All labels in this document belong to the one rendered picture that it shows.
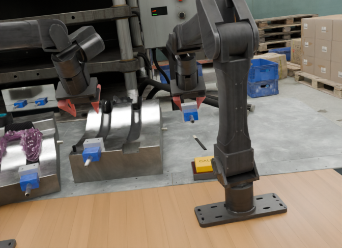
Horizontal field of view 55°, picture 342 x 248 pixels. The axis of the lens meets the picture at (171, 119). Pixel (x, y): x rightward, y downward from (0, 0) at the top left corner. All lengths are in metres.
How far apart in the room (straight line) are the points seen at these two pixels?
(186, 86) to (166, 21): 0.82
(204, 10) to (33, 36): 0.36
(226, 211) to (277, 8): 7.44
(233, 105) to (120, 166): 0.43
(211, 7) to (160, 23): 1.08
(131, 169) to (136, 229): 0.25
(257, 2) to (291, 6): 0.78
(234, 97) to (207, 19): 0.16
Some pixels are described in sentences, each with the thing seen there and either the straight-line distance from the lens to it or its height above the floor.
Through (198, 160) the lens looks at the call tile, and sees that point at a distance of 0.94.
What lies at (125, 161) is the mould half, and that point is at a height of 0.85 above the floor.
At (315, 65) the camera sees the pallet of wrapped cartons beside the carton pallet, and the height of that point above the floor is 0.30.
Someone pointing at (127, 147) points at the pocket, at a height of 0.88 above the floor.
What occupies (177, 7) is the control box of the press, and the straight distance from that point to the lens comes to 1.73.
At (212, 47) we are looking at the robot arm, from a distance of 0.63.
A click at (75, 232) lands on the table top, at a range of 0.81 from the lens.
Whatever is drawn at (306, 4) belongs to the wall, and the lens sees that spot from 8.31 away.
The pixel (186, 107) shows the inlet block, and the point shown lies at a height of 0.96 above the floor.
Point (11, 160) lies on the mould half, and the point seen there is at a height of 0.87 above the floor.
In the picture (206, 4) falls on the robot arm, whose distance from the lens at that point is 0.66.
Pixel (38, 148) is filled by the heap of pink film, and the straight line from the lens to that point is 1.11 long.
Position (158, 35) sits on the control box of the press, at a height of 1.13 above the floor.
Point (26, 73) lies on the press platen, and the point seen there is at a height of 1.02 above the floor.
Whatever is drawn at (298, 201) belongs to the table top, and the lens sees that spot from 0.84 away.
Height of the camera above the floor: 1.25
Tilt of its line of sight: 18 degrees down
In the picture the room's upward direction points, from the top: 6 degrees counter-clockwise
